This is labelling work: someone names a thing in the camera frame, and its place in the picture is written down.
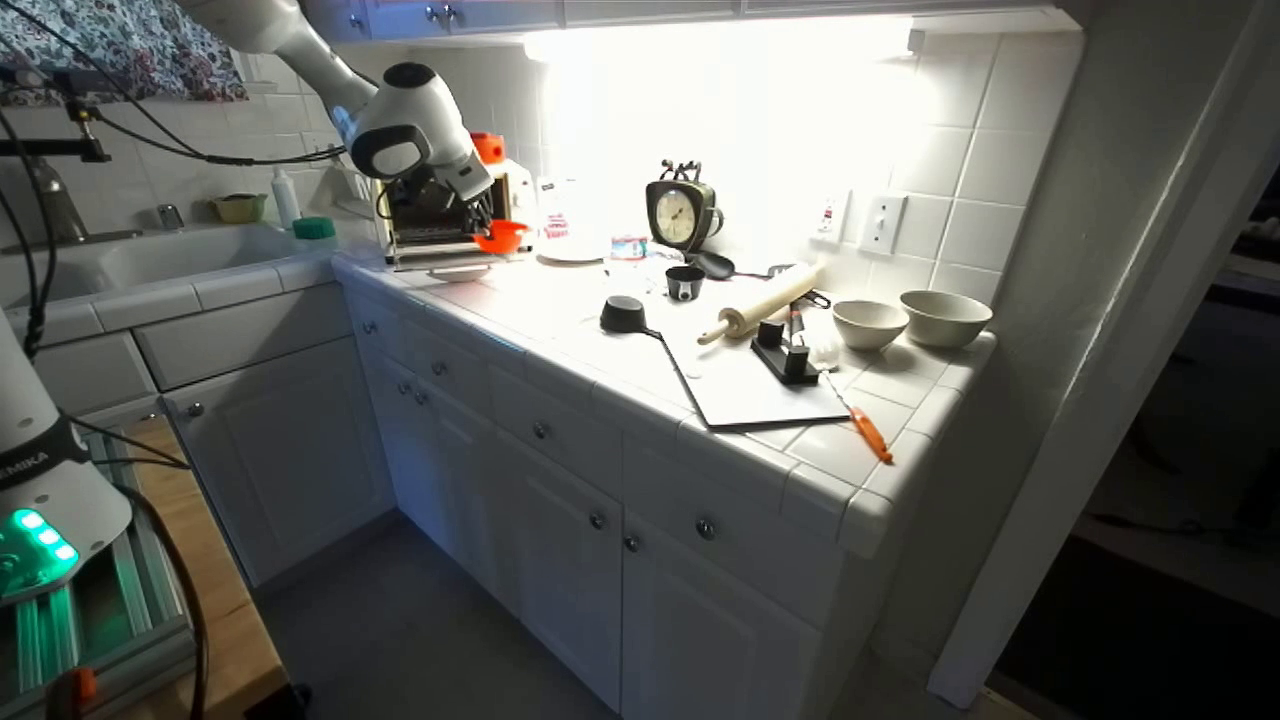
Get wooden robot platform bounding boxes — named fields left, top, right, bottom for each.
left=118, top=424, right=294, bottom=715

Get clear drinking glass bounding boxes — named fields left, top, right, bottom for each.
left=605, top=233, right=652, bottom=293

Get small black cup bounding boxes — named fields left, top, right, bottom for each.
left=660, top=260, right=709, bottom=304

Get glass oven door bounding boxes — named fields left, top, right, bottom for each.
left=383, top=236, right=536, bottom=289

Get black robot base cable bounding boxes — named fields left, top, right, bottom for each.
left=0, top=395, right=213, bottom=720

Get small beige dish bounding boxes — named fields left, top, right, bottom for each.
left=213, top=187, right=274, bottom=227

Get large beige ceramic bowl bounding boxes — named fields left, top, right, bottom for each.
left=895, top=289, right=997, bottom=356

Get white door frame post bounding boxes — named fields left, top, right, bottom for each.
left=930, top=0, right=1280, bottom=712

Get under-cabinet light strip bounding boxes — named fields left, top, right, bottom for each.
left=517, top=13, right=925, bottom=71

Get black horizontal bar mount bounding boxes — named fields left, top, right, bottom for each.
left=0, top=133, right=118, bottom=164

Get wooden rolling pin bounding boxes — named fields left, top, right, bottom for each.
left=691, top=260, right=833, bottom=353

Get orange clamp knob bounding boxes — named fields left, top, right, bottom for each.
left=44, top=665, right=104, bottom=720

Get white bottle red label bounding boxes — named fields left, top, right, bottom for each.
left=533, top=173, right=583, bottom=252

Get green lit device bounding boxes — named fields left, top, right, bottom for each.
left=0, top=518, right=192, bottom=712

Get small beige ceramic bowl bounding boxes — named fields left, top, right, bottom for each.
left=829, top=298, right=911, bottom=356

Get white base cabinet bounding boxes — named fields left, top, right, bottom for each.
left=333, top=257, right=936, bottom=720

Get floral patterned cloth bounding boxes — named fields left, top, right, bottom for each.
left=0, top=0, right=251, bottom=109

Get white wall outlet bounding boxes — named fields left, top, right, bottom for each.
left=856, top=193, right=911, bottom=260

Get black long-handled scoop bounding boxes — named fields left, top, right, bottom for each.
left=596, top=293, right=711, bottom=432

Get black ladle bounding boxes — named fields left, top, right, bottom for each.
left=691, top=246, right=797, bottom=285

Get white soap bottle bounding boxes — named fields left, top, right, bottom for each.
left=270, top=168, right=304, bottom=227

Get dark pepper grinder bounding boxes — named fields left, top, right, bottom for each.
left=776, top=293, right=821, bottom=384

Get white wall switch plate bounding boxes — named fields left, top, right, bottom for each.
left=810, top=183, right=856, bottom=252

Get green round lid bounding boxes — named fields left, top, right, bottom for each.
left=290, top=214, right=340, bottom=249

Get white sink cabinet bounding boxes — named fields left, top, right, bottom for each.
left=0, top=298, right=397, bottom=593

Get orange cup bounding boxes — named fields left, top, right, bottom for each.
left=477, top=216, right=533, bottom=260

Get white cutting board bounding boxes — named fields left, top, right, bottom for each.
left=645, top=298, right=856, bottom=437

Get white sink basin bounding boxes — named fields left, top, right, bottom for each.
left=0, top=216, right=335, bottom=336

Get black table clock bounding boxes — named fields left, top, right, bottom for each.
left=639, top=157, right=732, bottom=257

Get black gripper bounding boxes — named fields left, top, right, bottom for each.
left=387, top=164, right=520, bottom=249

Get white toaster oven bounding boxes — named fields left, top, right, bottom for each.
left=376, top=157, right=541, bottom=269

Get orange-handled peeler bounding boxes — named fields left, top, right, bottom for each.
left=825, top=377, right=902, bottom=470

